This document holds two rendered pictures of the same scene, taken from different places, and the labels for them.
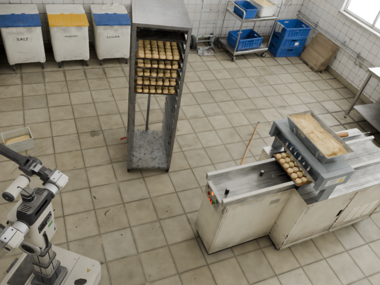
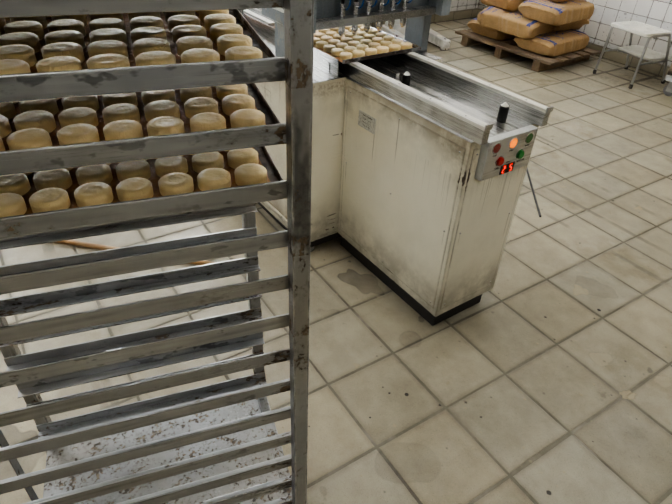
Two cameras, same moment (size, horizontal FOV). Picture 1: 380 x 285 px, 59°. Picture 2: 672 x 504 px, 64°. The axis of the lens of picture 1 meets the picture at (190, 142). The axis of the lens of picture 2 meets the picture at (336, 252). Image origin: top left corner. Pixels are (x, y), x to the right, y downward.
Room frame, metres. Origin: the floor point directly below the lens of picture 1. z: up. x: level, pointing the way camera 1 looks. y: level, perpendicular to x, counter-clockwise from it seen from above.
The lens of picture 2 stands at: (2.51, 1.31, 1.55)
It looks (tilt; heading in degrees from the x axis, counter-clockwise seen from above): 37 degrees down; 265
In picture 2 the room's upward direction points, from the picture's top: 3 degrees clockwise
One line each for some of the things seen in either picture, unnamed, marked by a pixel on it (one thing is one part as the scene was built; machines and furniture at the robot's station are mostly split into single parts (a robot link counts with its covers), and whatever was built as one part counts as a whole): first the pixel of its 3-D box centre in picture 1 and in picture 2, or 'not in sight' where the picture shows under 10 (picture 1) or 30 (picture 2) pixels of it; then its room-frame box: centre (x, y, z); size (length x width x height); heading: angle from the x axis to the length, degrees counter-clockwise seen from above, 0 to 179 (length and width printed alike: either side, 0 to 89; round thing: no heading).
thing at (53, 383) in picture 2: (166, 130); (147, 361); (2.92, 0.30, 0.42); 0.64 x 0.03 x 0.03; 16
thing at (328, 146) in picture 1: (316, 135); not in sight; (2.26, -1.03, 1.28); 0.54 x 0.27 x 0.06; 31
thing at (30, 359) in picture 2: (167, 124); (142, 338); (2.92, 0.30, 0.51); 0.64 x 0.03 x 0.03; 16
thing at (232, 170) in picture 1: (299, 155); (313, 48); (2.44, -1.05, 0.87); 2.01 x 0.03 x 0.07; 121
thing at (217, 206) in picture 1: (213, 196); (506, 152); (1.81, -0.29, 0.77); 0.24 x 0.04 x 0.14; 31
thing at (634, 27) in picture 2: not in sight; (637, 52); (-0.52, -3.43, 0.23); 0.45 x 0.45 x 0.46; 21
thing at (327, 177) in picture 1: (304, 158); (357, 17); (2.26, -1.03, 1.01); 0.72 x 0.33 x 0.34; 31
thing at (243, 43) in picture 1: (244, 39); not in sight; (6.12, -0.62, 0.29); 0.56 x 0.38 x 0.20; 127
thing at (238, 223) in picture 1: (240, 208); (421, 189); (2.00, -0.60, 0.45); 0.70 x 0.34 x 0.90; 121
